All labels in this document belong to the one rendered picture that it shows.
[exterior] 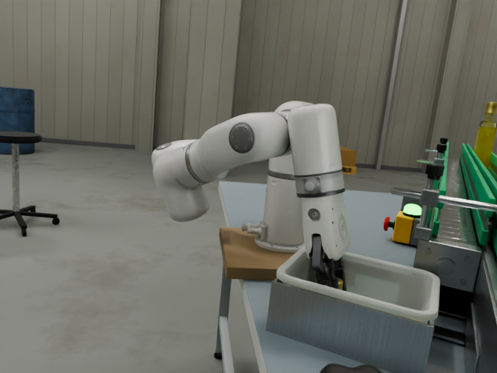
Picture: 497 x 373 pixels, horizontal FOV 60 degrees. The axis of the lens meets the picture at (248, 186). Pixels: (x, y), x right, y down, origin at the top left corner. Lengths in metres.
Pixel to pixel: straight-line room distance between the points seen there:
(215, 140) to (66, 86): 7.49
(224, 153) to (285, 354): 0.31
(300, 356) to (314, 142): 0.30
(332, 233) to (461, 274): 0.24
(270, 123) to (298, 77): 7.39
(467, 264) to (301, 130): 0.34
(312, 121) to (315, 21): 7.58
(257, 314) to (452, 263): 0.32
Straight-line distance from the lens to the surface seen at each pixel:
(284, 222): 0.91
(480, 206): 0.76
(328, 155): 0.64
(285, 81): 7.98
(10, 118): 6.78
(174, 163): 0.82
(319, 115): 0.64
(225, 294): 1.80
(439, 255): 0.77
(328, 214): 0.63
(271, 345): 0.64
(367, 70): 8.43
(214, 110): 5.66
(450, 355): 0.72
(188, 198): 0.85
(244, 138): 0.64
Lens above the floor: 1.08
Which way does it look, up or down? 12 degrees down
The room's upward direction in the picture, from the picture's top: 6 degrees clockwise
